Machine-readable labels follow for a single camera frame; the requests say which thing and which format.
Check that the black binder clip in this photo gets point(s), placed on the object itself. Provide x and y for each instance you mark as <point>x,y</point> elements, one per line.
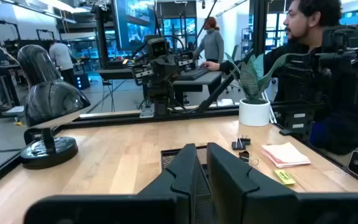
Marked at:
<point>244,155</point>
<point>246,141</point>
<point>238,146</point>

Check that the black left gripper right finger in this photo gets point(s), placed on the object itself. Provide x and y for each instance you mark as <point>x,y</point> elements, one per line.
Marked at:
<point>228,186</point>

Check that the box with blue lights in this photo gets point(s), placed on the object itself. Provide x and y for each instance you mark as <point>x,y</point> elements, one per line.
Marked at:
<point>82,81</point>

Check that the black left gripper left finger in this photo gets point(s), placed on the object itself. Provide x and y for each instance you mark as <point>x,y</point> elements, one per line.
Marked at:
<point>182,168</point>

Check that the black keyboard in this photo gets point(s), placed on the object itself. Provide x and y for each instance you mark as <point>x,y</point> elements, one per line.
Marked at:
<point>194,74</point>

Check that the black mesh desk organizer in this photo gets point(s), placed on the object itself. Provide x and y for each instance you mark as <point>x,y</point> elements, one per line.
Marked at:
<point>168,157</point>

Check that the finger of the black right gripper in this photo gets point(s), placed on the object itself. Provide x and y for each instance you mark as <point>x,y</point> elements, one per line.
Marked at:
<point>158,71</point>
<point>172,68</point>

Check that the large display screen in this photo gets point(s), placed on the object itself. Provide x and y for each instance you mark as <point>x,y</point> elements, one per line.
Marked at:
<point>134,25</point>

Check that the person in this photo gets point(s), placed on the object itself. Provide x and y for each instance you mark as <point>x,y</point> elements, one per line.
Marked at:
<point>61,56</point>
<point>343,130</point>
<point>211,46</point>

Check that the person's hand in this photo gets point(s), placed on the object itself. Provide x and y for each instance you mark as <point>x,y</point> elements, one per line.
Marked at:
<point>210,65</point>

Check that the dark office desk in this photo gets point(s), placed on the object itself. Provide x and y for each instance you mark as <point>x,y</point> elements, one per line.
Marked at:
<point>197,81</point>

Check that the green plant in white pot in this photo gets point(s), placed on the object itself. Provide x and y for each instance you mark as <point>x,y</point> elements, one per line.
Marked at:
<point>253,113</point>

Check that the pink sticky notes pad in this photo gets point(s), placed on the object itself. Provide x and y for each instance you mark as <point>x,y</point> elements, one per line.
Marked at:
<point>286,154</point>

